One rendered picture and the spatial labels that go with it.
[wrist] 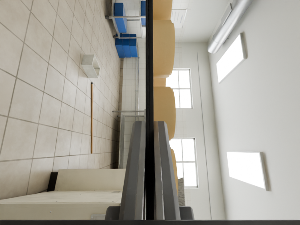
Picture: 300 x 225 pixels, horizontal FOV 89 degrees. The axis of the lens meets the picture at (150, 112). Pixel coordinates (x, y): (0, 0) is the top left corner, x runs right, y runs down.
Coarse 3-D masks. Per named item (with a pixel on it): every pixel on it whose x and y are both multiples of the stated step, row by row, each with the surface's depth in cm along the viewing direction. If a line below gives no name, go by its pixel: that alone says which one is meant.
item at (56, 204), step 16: (48, 192) 126; (64, 192) 126; (80, 192) 126; (96, 192) 125; (112, 192) 125; (0, 208) 80; (16, 208) 80; (32, 208) 80; (48, 208) 80; (64, 208) 80; (80, 208) 80; (96, 208) 80
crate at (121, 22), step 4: (116, 4) 353; (120, 4) 353; (116, 8) 352; (120, 8) 352; (124, 8) 368; (116, 12) 351; (120, 12) 351; (124, 12) 368; (116, 20) 357; (120, 20) 357; (124, 20) 367; (120, 24) 371; (124, 24) 372; (120, 28) 387; (124, 28) 387; (120, 32) 403; (124, 32) 403
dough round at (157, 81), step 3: (156, 78) 18; (159, 78) 18; (162, 78) 18; (165, 78) 19; (156, 81) 19; (159, 81) 19; (162, 81) 19; (165, 81) 19; (156, 84) 19; (159, 84) 19; (162, 84) 19; (165, 84) 19
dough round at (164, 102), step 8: (160, 88) 13; (168, 88) 13; (160, 96) 12; (168, 96) 12; (160, 104) 12; (168, 104) 12; (160, 112) 12; (168, 112) 12; (160, 120) 12; (168, 120) 12; (168, 128) 12
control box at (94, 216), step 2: (92, 214) 78; (94, 214) 78; (96, 214) 78; (98, 214) 78; (100, 214) 78; (102, 214) 77; (104, 214) 77; (92, 216) 76; (94, 216) 76; (96, 216) 76; (98, 216) 76; (100, 216) 76; (102, 216) 76; (104, 216) 76; (92, 218) 75; (94, 218) 75; (96, 218) 75; (98, 218) 75; (100, 218) 75; (102, 218) 75; (104, 218) 75
